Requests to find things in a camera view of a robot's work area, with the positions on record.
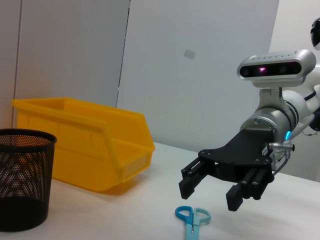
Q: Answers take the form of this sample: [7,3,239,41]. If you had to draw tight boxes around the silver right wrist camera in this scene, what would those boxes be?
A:
[236,49,317,108]

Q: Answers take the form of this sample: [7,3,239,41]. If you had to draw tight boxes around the yellow plastic bin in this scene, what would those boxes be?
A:
[11,96,156,196]

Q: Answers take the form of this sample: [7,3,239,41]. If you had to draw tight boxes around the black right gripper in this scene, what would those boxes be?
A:
[178,128,275,212]

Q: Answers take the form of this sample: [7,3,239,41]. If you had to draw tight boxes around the blue scissors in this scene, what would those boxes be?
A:
[174,205,211,240]

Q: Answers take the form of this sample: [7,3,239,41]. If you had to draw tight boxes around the black white robot head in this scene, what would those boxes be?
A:
[309,16,320,51]

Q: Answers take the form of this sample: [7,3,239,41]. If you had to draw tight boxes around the black mesh pen holder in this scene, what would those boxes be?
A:
[0,128,58,232]

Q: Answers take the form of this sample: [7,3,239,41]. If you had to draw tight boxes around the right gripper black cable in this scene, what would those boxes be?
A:
[268,140,296,177]

